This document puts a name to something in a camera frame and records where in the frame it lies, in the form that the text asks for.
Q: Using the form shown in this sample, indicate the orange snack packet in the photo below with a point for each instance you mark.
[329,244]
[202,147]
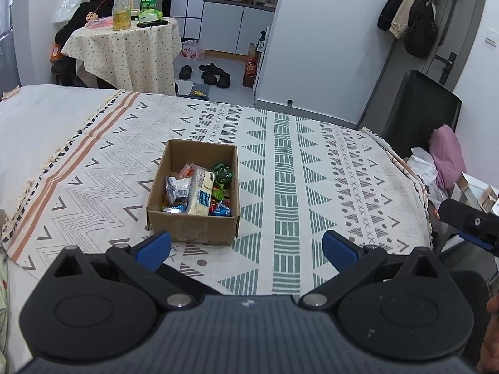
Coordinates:
[188,170]

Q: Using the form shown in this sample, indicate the black hanging bag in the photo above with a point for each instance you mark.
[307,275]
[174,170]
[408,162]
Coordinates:
[421,27]

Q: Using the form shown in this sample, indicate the white plastic bag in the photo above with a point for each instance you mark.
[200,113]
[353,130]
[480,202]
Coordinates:
[423,165]

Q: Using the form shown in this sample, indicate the green tissue pack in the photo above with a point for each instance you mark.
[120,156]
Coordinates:
[150,15]

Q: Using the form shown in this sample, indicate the yellow oil bottle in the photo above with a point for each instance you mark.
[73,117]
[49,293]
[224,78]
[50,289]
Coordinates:
[123,7]

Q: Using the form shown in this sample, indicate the white stand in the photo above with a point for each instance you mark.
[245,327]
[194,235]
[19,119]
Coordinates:
[473,189]

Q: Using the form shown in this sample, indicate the black remote control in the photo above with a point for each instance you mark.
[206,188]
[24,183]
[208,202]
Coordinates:
[152,23]

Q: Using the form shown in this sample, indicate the white kitchen cabinet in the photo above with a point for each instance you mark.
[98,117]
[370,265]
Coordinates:
[237,27]

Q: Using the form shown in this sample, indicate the small blue snack packet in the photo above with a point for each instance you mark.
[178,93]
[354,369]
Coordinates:
[221,210]

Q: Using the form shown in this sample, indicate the pink cloth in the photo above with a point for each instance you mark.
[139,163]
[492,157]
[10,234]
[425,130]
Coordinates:
[448,156]

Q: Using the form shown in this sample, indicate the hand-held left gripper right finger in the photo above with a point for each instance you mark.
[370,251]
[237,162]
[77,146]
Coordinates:
[339,249]

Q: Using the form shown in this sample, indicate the white bed sheet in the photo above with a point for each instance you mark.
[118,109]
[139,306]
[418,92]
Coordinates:
[39,124]

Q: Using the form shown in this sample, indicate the dark green snack packet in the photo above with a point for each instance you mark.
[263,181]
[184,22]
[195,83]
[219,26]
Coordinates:
[222,173]

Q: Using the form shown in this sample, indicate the black clothes pile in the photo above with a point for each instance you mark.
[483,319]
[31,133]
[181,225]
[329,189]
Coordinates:
[78,15]

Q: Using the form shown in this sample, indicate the purple and cream snack packet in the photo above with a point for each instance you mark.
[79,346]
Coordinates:
[202,194]

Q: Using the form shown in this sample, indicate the pink box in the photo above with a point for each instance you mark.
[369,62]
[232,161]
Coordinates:
[102,23]

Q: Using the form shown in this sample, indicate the black spray bottle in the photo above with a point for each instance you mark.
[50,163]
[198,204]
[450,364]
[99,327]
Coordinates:
[262,41]

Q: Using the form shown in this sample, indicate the white light switch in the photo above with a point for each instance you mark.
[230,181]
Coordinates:
[492,39]

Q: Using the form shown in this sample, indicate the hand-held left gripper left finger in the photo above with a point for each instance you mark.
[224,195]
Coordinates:
[154,247]

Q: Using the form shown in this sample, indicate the person's right hand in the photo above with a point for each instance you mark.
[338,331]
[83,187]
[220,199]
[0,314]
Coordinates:
[494,307]

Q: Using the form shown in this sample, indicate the clear pastry packet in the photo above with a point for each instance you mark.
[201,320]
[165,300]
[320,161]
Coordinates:
[183,187]

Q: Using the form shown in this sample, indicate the pink water bottle pack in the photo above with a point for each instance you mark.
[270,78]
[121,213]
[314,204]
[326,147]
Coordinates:
[193,50]

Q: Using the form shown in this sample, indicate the beige hanging garment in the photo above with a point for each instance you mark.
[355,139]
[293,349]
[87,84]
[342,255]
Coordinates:
[403,19]

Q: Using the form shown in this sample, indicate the small cartoon doll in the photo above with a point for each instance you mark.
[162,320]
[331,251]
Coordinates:
[91,17]

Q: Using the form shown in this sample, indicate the brown cardboard box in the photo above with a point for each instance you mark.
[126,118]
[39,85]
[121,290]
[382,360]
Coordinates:
[191,228]

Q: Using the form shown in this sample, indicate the round table with dotted tablecloth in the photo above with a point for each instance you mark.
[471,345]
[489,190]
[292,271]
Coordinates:
[124,58]

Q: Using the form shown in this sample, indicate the black suitcase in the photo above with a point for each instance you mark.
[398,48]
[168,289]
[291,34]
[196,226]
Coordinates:
[421,109]

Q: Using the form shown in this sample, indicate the patterned bed blanket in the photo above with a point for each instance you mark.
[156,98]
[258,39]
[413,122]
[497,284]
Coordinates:
[292,163]

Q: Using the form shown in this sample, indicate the black shoe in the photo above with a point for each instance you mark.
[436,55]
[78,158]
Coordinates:
[224,80]
[186,72]
[212,68]
[210,78]

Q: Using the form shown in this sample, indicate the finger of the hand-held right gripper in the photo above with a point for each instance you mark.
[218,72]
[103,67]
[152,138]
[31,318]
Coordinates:
[467,218]

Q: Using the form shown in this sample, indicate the red drink bottle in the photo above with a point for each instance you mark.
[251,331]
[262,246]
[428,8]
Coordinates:
[250,72]

